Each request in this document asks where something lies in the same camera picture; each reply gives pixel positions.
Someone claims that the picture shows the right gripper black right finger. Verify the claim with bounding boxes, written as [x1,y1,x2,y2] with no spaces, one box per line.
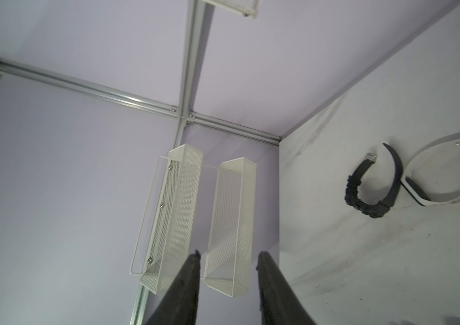
[256,251,315,325]

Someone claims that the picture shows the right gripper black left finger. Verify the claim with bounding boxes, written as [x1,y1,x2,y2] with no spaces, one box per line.
[146,251,201,325]

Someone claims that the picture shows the black digital wrist watch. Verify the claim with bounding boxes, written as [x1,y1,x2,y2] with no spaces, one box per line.
[344,143,403,219]

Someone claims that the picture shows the white patterned fitness band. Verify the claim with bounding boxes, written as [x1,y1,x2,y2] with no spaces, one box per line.
[401,133,460,207]

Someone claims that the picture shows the white two-tier mesh shelf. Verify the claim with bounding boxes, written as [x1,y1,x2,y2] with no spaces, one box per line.
[130,144,257,297]

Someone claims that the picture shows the white wire wall basket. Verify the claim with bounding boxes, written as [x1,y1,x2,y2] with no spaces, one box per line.
[204,0,261,18]

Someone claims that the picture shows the aluminium frame profiles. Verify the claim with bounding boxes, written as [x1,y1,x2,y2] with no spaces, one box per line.
[0,0,283,325]

